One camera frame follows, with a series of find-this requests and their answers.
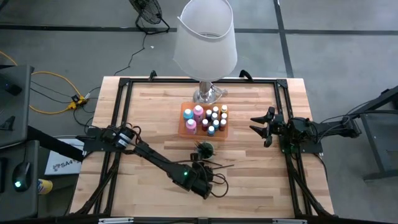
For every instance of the small dark red paint bottle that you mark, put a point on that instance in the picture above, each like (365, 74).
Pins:
(205, 123)

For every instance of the yellow power plug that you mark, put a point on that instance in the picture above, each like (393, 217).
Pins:
(76, 102)

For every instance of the small reddish-brown paint bottle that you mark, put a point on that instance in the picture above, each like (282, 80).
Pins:
(222, 123)

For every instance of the small sky blue paint bottle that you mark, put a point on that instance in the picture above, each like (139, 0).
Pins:
(211, 129)

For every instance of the large teal paint bottle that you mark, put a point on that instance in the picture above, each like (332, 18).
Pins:
(188, 114)

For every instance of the small yellow paint bottle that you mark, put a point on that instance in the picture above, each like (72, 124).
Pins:
(224, 108)

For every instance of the black floor fan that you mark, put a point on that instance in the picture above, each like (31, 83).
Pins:
(146, 12)

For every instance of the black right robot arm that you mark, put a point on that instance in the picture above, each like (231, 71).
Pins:
(329, 129)

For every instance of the silver frame bracket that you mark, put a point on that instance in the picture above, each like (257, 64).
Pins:
(115, 221)
(289, 221)

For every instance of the large pink paint bottle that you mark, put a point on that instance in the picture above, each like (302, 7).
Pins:
(190, 125)
(198, 110)

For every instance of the dark grey desk panel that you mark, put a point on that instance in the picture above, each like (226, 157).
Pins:
(18, 109)

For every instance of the orange-bristle paintbrush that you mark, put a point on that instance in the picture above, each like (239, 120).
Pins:
(207, 152)

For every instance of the white-shade chrome table lamp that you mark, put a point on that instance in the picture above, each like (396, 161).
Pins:
(205, 43)

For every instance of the small dark brown paint bottle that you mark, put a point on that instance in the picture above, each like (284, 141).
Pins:
(215, 109)

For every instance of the black diagonal floor bar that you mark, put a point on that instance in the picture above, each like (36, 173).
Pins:
(56, 144)

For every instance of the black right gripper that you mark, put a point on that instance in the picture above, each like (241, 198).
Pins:
(275, 127)

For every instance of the yellow can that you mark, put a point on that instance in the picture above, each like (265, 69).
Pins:
(46, 186)

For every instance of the green ribbed cup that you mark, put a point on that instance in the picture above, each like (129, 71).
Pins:
(213, 152)

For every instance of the black computer mouse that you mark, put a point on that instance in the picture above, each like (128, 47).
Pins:
(22, 175)

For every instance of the black table clamp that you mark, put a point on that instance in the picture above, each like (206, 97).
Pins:
(245, 74)
(152, 75)

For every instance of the small beige-grey paint bottle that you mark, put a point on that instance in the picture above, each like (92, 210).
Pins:
(214, 116)

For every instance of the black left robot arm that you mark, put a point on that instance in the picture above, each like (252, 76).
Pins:
(155, 158)

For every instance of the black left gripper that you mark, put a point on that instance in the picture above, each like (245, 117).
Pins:
(203, 183)

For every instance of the dark metal stand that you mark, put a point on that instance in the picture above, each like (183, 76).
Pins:
(382, 140)

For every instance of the white printed box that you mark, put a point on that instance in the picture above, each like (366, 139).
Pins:
(63, 165)

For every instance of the translucent orange plastic tray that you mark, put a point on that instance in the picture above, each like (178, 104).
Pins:
(199, 134)

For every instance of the dark grey desk surface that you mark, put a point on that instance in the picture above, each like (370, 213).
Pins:
(34, 161)

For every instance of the small teal paint bottle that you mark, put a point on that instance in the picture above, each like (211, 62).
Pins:
(215, 123)

